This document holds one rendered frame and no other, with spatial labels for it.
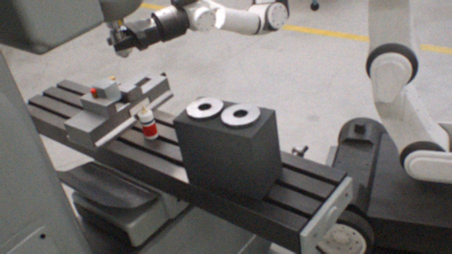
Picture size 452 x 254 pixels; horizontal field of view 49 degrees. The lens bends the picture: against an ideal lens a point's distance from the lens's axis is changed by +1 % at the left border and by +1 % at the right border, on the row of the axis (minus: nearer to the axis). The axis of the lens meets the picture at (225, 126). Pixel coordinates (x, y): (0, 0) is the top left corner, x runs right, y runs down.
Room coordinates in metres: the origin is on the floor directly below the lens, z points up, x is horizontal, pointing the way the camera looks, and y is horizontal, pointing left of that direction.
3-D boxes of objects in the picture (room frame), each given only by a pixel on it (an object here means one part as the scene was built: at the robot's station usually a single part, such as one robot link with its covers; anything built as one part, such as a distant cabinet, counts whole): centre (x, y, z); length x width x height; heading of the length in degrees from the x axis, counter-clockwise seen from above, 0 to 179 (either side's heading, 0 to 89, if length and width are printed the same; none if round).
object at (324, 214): (1.25, 0.23, 0.89); 1.24 x 0.23 x 0.08; 45
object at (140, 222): (1.25, 0.23, 0.79); 0.50 x 0.35 x 0.12; 135
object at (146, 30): (1.29, 0.15, 1.23); 0.13 x 0.12 x 0.10; 24
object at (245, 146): (0.98, 0.00, 1.03); 0.22 x 0.12 x 0.20; 53
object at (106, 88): (1.36, 0.34, 1.04); 0.06 x 0.05 x 0.06; 47
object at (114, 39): (1.25, 0.23, 1.23); 0.05 x 0.05 x 0.06
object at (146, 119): (1.23, 0.22, 0.98); 0.04 x 0.04 x 0.11
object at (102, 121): (1.38, 0.32, 0.98); 0.35 x 0.15 x 0.11; 137
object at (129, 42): (1.22, 0.22, 1.23); 0.06 x 0.02 x 0.03; 114
